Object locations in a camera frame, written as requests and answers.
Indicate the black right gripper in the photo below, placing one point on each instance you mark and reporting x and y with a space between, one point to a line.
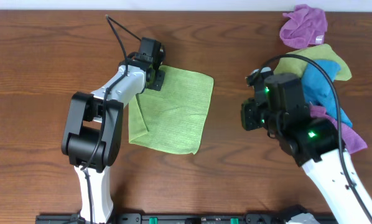
248 107

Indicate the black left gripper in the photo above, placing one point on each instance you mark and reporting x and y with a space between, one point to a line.
158 84

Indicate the light green cloth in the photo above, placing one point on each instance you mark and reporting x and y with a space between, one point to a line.
172 120

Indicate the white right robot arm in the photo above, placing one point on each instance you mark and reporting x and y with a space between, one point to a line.
315 146

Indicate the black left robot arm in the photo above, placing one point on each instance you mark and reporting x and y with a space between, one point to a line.
92 135

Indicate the olive green cloth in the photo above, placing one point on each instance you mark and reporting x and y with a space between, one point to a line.
324 55

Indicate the blue cloth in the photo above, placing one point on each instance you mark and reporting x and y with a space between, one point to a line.
318 93

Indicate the large purple cloth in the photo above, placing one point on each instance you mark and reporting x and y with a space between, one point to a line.
353 142

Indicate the small purple cloth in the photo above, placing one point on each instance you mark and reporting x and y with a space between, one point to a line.
305 26

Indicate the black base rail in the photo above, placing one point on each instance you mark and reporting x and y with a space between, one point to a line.
135 218

